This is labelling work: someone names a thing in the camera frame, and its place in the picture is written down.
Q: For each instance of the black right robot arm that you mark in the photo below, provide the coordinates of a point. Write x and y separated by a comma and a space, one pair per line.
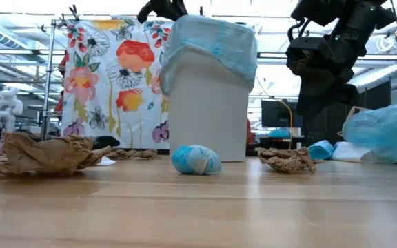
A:
357, 27

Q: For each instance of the metal rack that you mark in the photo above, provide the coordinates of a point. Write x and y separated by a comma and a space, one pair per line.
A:
48, 86

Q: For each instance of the loose blue trash bag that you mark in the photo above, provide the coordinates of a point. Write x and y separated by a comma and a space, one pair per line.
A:
388, 132

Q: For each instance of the black green work glove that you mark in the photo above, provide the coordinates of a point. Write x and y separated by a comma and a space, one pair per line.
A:
109, 140

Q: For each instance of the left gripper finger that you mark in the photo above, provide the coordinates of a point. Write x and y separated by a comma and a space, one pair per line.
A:
145, 12

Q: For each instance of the white flat bag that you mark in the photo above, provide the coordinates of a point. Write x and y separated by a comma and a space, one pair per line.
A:
350, 151

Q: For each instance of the large blue white ball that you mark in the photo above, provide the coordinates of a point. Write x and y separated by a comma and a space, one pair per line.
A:
195, 160

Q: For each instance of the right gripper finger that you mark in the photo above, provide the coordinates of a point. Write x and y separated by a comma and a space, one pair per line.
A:
348, 94
314, 96

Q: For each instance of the white paper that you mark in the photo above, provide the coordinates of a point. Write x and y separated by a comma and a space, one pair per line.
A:
107, 162

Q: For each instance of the teal bundle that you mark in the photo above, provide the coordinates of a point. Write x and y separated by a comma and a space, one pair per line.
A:
280, 133

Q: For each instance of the white plastic trash bin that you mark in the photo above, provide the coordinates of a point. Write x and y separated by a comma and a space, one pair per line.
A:
209, 120

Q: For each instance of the floral cloth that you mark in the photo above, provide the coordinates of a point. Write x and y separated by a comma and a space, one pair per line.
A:
115, 103

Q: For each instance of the brown paper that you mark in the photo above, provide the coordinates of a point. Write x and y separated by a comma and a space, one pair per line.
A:
47, 155
133, 154
288, 160

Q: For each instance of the black clothes clip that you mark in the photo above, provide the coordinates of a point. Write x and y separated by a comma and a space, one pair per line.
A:
74, 13
201, 11

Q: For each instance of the black partition wall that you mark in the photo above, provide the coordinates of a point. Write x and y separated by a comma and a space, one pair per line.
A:
374, 103

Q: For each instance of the brown cardboard piece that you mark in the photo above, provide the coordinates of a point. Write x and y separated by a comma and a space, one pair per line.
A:
355, 110

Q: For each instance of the black monitor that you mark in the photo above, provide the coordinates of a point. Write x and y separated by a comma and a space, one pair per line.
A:
274, 113

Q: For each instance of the white robot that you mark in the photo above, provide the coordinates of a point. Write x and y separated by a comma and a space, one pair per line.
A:
7, 110

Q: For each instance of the blue bin liner bag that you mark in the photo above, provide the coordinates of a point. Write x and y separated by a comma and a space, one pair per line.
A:
212, 38

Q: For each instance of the blue trash bag roll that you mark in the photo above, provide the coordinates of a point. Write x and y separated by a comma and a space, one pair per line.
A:
320, 151

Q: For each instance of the white cup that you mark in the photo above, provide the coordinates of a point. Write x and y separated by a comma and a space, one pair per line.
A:
295, 132

